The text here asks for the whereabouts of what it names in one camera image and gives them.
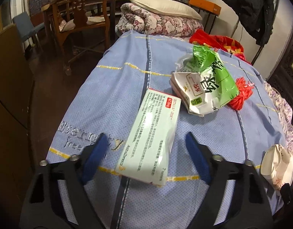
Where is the green snack bag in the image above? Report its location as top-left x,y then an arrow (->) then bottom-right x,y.
176,44 -> 240,108

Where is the purple floral bedsheet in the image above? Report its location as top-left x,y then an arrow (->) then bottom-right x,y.
263,80 -> 293,153

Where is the wooden armchair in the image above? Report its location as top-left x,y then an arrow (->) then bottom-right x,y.
43,0 -> 113,75

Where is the red foam net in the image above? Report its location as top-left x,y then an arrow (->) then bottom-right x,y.
226,76 -> 254,111

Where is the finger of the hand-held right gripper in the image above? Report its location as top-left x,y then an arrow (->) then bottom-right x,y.
279,182 -> 293,208

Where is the wooden cabinet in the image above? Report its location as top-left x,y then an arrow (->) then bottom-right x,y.
0,23 -> 35,220

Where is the white crumpled packet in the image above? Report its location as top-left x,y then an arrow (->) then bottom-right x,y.
171,72 -> 223,118

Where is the orange box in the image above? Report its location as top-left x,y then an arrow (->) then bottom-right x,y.
189,0 -> 221,15

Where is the white seat cushion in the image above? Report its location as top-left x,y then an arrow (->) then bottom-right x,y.
59,17 -> 106,32

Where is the blue chair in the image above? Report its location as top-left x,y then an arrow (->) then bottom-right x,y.
12,11 -> 42,53

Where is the black padded jacket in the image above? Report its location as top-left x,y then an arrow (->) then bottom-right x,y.
218,0 -> 278,46

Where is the floral quilt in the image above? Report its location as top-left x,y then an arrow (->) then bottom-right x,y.
115,3 -> 205,40

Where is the white pillow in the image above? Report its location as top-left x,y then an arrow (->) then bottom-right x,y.
128,0 -> 202,21

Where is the black metal side table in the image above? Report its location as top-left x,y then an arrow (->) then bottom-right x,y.
188,3 -> 220,35

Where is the blue checked blanket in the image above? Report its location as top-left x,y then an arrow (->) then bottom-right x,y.
45,31 -> 288,229

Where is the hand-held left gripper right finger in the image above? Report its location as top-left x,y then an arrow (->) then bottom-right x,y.
185,131 -> 273,229

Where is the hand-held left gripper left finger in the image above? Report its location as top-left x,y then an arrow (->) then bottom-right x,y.
21,133 -> 108,229

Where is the black metal bed frame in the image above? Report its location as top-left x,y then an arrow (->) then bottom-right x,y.
230,17 -> 265,66

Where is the red patterned blanket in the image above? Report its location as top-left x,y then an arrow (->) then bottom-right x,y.
189,29 -> 253,65

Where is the white medicine box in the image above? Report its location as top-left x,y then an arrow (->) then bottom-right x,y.
114,88 -> 181,188

